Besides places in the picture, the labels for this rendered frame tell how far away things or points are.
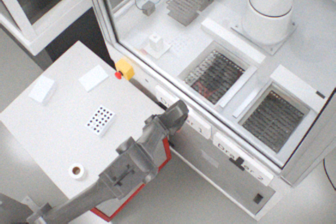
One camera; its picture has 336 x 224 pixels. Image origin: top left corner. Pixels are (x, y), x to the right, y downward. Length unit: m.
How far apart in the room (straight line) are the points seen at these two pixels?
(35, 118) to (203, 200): 1.13
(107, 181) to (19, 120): 1.09
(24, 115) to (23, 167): 0.84
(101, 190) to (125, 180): 0.06
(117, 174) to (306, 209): 1.73
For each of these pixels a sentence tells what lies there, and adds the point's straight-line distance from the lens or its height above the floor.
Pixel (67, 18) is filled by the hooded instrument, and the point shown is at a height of 0.86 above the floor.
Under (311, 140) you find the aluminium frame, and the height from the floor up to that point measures 1.35.
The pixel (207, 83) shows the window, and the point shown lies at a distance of 1.25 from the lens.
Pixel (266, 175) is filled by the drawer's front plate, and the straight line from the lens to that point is 1.44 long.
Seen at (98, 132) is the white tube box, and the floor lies 0.79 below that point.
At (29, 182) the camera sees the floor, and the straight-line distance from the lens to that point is 2.61.
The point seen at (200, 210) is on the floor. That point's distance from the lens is 2.33.
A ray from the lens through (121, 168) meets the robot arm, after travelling 0.86.
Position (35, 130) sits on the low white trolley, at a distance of 1.82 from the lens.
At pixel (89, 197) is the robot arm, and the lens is 0.92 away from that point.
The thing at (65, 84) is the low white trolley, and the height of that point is 0.76.
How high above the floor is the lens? 2.29
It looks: 63 degrees down
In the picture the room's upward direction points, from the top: 10 degrees counter-clockwise
